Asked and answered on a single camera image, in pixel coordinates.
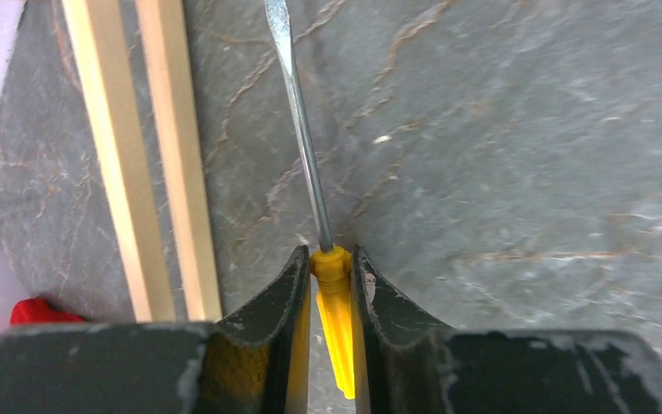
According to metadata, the yellow handled screwdriver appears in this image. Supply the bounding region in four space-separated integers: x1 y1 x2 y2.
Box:
265 0 355 399

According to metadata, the wooden clothes rack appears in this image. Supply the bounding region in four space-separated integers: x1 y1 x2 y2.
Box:
59 0 223 323

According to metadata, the red t-shirt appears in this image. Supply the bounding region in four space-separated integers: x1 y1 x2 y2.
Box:
9 298 85 326

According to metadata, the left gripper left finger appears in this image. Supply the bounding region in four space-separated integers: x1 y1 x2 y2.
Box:
0 246 310 413

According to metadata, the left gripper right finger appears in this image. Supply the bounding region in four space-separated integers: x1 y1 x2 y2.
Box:
353 246 662 413

